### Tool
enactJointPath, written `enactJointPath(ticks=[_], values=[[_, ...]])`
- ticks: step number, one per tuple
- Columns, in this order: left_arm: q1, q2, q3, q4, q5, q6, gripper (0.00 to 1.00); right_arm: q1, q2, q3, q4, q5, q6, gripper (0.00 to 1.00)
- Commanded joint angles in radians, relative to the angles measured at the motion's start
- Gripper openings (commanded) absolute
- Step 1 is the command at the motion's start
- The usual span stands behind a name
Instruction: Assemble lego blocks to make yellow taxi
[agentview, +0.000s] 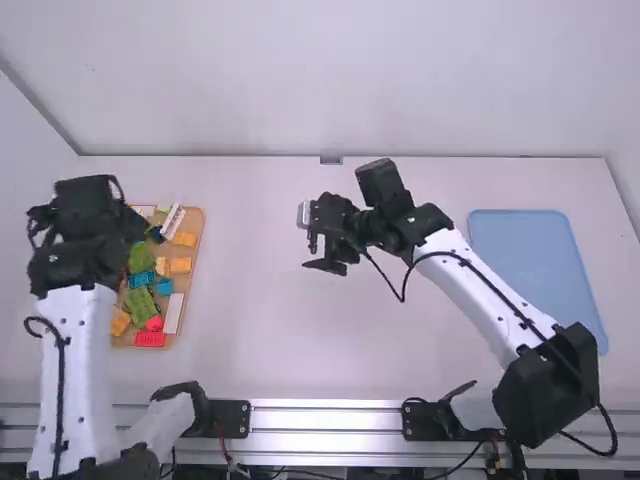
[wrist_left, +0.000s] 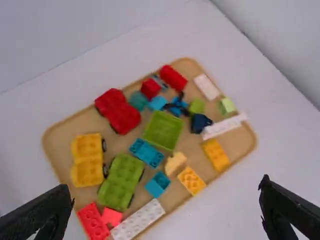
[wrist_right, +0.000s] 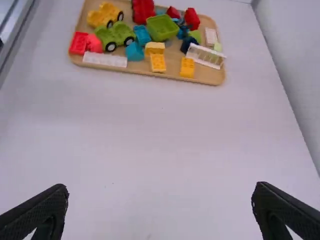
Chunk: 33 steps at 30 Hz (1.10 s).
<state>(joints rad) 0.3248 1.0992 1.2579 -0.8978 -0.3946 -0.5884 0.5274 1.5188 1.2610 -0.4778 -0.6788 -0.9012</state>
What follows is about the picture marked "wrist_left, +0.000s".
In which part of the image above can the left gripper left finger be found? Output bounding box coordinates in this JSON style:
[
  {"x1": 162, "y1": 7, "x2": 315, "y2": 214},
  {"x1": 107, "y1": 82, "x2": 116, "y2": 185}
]
[{"x1": 0, "y1": 184, "x2": 75, "y2": 240}]

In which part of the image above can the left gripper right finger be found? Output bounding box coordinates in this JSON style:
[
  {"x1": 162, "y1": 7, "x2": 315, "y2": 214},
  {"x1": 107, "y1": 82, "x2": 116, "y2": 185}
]
[{"x1": 258, "y1": 174, "x2": 320, "y2": 240}]

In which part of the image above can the yellow toy car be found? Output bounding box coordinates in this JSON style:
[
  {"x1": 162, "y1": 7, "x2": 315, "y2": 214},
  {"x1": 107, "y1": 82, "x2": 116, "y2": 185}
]
[{"x1": 70, "y1": 132, "x2": 110, "y2": 188}]

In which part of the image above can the coral toy brick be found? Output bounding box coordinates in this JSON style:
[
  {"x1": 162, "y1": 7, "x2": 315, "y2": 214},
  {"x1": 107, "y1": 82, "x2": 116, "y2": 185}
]
[
  {"x1": 100, "y1": 206, "x2": 124, "y2": 228},
  {"x1": 76, "y1": 202, "x2": 111, "y2": 240}
]

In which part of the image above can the green toy car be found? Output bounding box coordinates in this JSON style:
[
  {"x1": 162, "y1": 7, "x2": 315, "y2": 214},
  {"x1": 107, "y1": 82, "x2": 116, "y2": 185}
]
[{"x1": 97, "y1": 153, "x2": 146, "y2": 212}]

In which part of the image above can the flat white toy plate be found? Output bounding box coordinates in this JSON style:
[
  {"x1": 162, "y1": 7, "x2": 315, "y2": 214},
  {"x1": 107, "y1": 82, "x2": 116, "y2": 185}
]
[{"x1": 109, "y1": 198, "x2": 166, "y2": 240}]

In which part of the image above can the long white toy brick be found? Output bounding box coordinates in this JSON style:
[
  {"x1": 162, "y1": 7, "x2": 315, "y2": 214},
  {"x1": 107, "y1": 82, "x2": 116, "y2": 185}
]
[{"x1": 201, "y1": 112, "x2": 250, "y2": 141}]

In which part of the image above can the tan tray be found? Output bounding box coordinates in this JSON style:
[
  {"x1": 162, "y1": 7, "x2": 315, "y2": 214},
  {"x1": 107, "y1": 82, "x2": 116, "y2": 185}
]
[{"x1": 41, "y1": 56, "x2": 258, "y2": 240}]

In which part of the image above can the pale green toy brick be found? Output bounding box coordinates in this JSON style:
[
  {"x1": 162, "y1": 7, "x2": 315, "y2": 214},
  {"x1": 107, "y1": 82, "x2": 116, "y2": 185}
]
[{"x1": 218, "y1": 96, "x2": 238, "y2": 116}]

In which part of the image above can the pale yellow toy brick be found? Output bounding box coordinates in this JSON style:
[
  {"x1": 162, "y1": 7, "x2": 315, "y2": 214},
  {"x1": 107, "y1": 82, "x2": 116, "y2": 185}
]
[{"x1": 164, "y1": 151, "x2": 188, "y2": 177}]

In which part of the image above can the sloped blue toy brick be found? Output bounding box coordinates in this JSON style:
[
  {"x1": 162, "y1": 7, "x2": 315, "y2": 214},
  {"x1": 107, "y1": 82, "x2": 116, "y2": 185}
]
[{"x1": 144, "y1": 171, "x2": 172, "y2": 199}]

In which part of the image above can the dark blue toy brick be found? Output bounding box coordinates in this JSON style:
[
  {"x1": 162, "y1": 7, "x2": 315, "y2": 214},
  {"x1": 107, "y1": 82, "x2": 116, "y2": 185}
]
[{"x1": 191, "y1": 113, "x2": 214, "y2": 135}]

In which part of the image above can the flat blue toy brick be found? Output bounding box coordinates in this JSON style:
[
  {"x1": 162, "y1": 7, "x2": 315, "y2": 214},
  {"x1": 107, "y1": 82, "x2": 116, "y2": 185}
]
[{"x1": 128, "y1": 137, "x2": 165, "y2": 166}]

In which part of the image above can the red toy car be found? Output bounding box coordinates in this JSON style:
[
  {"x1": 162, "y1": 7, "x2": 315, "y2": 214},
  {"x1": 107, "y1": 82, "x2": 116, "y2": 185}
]
[{"x1": 94, "y1": 87, "x2": 142, "y2": 136}]

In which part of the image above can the large square green toy brick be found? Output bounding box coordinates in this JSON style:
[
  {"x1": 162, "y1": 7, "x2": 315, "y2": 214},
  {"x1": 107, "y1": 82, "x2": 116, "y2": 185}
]
[{"x1": 141, "y1": 109, "x2": 186, "y2": 153}]

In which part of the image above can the teal toy brick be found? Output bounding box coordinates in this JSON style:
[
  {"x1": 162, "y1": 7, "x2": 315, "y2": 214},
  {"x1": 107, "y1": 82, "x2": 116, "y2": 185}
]
[{"x1": 128, "y1": 90, "x2": 150, "y2": 112}]

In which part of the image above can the blue and black toy brick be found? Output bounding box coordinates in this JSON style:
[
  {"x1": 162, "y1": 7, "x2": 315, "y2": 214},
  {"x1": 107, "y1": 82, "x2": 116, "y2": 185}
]
[{"x1": 163, "y1": 91, "x2": 191, "y2": 117}]

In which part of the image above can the small red toy brick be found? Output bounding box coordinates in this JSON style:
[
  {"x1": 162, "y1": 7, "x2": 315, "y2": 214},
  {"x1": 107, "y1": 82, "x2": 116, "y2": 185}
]
[{"x1": 140, "y1": 77, "x2": 162, "y2": 101}]

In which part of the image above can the long red toy brick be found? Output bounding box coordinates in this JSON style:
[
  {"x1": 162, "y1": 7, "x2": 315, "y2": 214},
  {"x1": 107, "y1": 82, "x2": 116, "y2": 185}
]
[{"x1": 159, "y1": 64, "x2": 189, "y2": 93}]

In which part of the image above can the grey toy brick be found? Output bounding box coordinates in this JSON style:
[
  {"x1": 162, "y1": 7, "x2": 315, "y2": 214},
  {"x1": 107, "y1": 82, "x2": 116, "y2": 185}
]
[{"x1": 149, "y1": 73, "x2": 170, "y2": 89}]

